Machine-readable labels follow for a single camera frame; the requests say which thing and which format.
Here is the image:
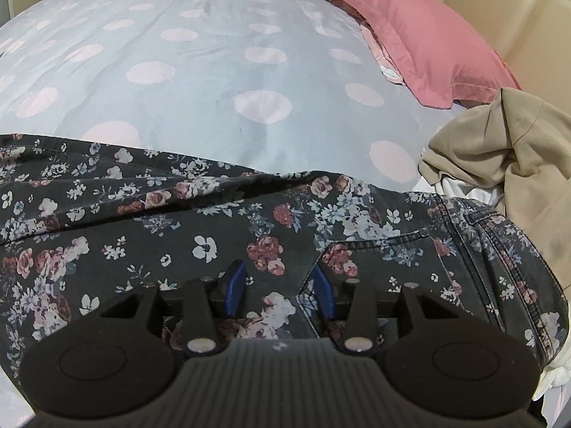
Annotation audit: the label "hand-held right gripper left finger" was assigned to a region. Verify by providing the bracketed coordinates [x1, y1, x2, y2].
[107, 261, 248, 358]

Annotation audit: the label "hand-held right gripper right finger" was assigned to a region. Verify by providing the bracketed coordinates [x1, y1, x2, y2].
[312, 265, 452, 358]

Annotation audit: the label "dark floral denim pants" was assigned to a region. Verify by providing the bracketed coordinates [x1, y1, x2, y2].
[0, 133, 563, 366]

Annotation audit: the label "white garment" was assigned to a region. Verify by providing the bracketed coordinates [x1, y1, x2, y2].
[410, 174, 505, 208]

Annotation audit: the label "grey pink polka dot blanket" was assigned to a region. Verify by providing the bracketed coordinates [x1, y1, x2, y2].
[0, 0, 571, 428]

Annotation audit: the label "beige hoodie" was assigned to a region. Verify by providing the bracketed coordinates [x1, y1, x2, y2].
[418, 87, 571, 295]

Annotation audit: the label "pale pink cloth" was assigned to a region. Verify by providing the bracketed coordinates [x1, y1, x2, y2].
[330, 0, 406, 85]

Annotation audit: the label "pink pillow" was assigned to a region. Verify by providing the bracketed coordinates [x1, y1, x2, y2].
[319, 0, 522, 110]

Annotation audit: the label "beige padded headboard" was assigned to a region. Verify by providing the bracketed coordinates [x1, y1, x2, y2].
[399, 0, 571, 94]

